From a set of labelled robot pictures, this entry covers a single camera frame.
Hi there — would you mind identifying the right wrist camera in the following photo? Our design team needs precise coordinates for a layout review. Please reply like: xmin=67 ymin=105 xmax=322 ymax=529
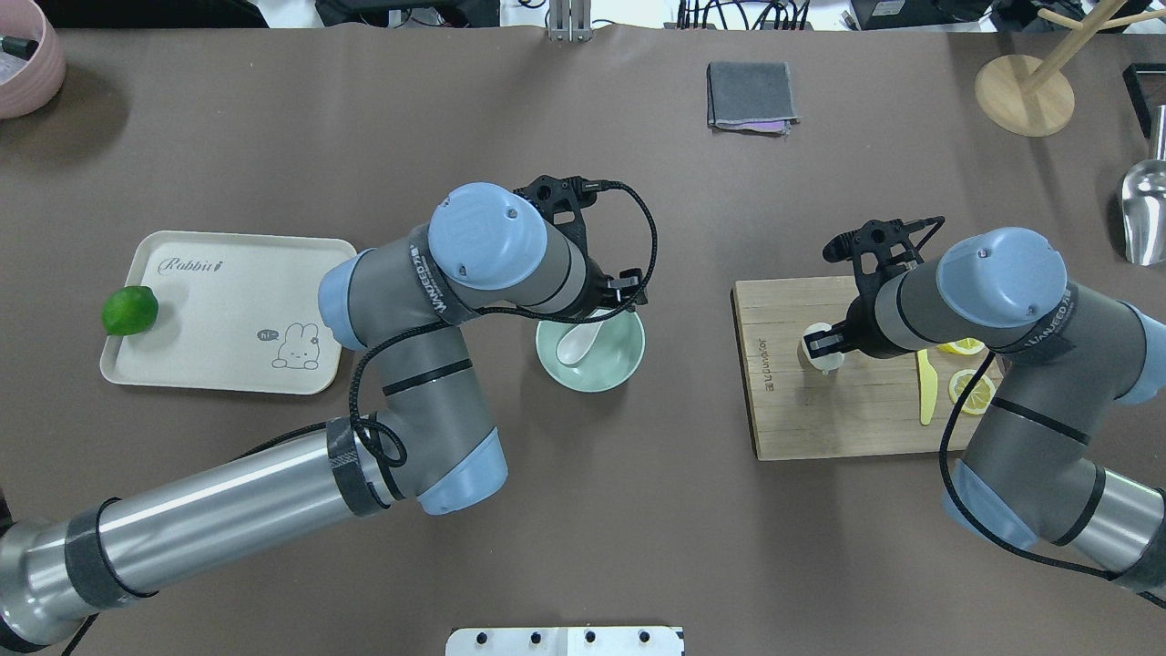
xmin=822 ymin=216 xmax=946 ymax=296

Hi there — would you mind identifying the white ceramic spoon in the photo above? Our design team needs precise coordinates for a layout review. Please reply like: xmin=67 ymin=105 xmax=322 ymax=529
xmin=555 ymin=319 xmax=607 ymax=366

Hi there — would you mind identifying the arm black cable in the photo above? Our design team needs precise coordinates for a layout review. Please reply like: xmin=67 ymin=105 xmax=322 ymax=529
xmin=347 ymin=179 xmax=659 ymax=470
xmin=937 ymin=351 xmax=1166 ymax=611

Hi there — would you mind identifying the cream rabbit tray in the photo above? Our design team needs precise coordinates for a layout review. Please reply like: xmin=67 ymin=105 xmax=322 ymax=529
xmin=99 ymin=230 xmax=354 ymax=395

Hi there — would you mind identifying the grey folded cloth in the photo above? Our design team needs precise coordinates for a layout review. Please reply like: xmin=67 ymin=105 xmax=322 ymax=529
xmin=705 ymin=61 xmax=801 ymax=136

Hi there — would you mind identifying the green lime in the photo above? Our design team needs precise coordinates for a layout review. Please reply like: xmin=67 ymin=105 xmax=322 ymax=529
xmin=101 ymin=285 xmax=159 ymax=336

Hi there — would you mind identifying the lemon slice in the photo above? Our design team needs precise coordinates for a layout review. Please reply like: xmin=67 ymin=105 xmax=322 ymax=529
xmin=946 ymin=368 xmax=997 ymax=415
xmin=937 ymin=337 xmax=986 ymax=357

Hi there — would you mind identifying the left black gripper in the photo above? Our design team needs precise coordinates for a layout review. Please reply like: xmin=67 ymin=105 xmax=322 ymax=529
xmin=588 ymin=267 xmax=649 ymax=312

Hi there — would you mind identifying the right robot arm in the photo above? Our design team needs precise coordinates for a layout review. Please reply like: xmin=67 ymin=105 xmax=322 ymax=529
xmin=803 ymin=217 xmax=1165 ymax=606

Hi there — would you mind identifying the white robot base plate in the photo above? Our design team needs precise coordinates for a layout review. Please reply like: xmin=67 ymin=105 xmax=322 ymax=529
xmin=445 ymin=625 xmax=686 ymax=655

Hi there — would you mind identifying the steel ice scoop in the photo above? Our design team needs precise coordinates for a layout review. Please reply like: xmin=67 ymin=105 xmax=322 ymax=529
xmin=1121 ymin=105 xmax=1165 ymax=266

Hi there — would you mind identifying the mint green bowl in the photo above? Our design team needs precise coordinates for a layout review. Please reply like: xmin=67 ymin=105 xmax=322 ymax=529
xmin=536 ymin=311 xmax=646 ymax=392

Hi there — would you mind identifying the bamboo cutting board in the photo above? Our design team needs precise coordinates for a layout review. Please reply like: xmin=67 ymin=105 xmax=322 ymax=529
xmin=731 ymin=277 xmax=983 ymax=461

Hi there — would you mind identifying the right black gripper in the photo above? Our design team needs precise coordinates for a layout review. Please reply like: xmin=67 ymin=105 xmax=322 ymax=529
xmin=801 ymin=323 xmax=875 ymax=359

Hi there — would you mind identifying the wooden mug tree stand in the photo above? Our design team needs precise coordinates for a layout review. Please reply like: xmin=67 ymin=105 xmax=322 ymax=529
xmin=974 ymin=1 xmax=1165 ymax=137

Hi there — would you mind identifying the yellow plastic knife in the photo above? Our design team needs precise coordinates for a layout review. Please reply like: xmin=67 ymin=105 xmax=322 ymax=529
xmin=915 ymin=350 xmax=937 ymax=426

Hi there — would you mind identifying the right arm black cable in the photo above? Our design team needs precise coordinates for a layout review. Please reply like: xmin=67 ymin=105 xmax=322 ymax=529
xmin=937 ymin=351 xmax=1166 ymax=611

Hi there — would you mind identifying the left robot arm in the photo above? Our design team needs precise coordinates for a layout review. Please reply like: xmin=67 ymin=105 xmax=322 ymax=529
xmin=3 ymin=176 xmax=654 ymax=655

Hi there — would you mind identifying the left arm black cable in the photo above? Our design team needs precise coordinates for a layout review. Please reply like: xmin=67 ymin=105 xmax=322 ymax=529
xmin=347 ymin=179 xmax=659 ymax=470

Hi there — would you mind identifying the pink bowl with ice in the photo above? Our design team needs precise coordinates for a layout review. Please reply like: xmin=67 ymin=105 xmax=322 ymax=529
xmin=1 ymin=1 xmax=66 ymax=120

